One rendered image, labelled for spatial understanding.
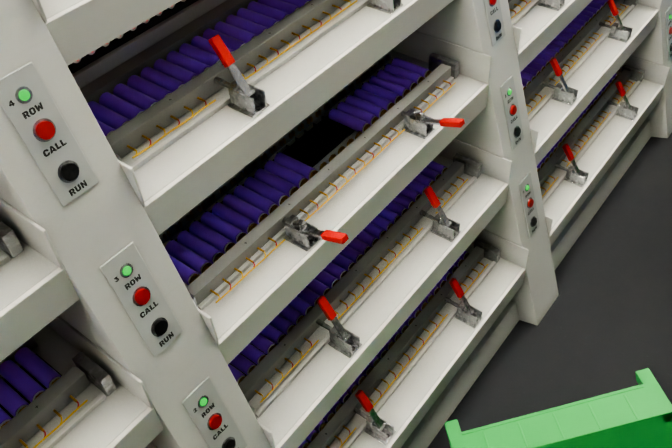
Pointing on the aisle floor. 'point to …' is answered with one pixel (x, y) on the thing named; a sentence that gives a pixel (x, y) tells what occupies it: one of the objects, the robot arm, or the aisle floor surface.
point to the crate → (583, 423)
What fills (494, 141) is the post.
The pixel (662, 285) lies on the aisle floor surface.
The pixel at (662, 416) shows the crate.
